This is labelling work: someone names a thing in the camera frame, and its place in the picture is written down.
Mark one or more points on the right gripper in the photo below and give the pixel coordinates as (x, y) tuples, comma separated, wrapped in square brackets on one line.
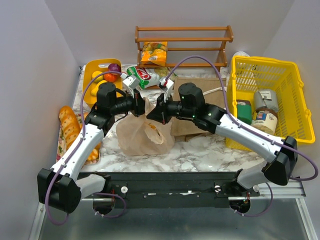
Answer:
[(163, 110)]

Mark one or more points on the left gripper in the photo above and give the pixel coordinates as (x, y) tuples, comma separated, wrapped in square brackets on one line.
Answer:
[(138, 105)]

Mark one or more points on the orange plastic grocery bag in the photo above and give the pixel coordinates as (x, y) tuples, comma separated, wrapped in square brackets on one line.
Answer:
[(139, 136)]

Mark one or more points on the burlap tote bag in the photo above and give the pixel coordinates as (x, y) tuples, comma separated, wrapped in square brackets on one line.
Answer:
[(183, 130)]

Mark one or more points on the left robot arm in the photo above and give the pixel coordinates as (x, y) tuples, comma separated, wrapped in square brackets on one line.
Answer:
[(59, 187)]

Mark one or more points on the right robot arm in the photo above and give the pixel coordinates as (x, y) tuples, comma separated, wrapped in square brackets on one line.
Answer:
[(279, 154)]

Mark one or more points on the green white Chulz chips bag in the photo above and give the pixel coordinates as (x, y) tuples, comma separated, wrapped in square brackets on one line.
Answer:
[(149, 78)]

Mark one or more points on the orange tomato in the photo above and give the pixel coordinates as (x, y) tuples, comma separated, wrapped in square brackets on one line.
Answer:
[(110, 77)]

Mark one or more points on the purple onion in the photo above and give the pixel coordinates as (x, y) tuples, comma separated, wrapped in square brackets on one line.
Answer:
[(114, 67)]

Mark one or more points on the yellow lemon squash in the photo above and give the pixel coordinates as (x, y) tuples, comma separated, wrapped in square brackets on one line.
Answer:
[(94, 91)]

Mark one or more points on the yellow round squash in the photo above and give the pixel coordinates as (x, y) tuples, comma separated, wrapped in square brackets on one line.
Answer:
[(97, 76)]

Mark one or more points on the yellow chips bag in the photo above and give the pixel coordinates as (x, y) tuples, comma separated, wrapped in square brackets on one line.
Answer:
[(154, 52)]

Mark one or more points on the yellow plastic bin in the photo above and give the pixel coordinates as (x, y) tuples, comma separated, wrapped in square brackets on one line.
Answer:
[(100, 65)]

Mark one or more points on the long baguette bread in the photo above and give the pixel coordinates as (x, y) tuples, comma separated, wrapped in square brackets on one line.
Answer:
[(69, 125)]

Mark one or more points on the green box in basket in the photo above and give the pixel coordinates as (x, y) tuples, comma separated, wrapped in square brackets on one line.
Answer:
[(244, 111)]

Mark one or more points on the yellow mesh basket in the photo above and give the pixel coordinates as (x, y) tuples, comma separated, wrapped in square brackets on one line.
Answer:
[(251, 74)]

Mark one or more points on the wooden shelf rack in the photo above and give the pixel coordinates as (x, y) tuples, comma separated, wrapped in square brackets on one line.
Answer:
[(209, 41)]

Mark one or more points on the brown labelled jar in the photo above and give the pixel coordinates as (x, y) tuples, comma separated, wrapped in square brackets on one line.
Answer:
[(265, 120)]

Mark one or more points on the grey wrapped package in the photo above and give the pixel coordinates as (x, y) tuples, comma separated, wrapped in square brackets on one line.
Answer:
[(266, 98)]

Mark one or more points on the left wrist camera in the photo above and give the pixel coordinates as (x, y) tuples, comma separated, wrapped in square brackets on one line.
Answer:
[(130, 84)]

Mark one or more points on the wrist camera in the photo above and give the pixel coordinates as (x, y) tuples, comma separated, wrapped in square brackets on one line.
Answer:
[(130, 84), (167, 86)]

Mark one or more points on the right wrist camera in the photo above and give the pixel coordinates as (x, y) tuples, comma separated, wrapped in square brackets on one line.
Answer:
[(167, 86)]

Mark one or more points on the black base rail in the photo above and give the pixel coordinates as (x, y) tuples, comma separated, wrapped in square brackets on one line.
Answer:
[(163, 190)]

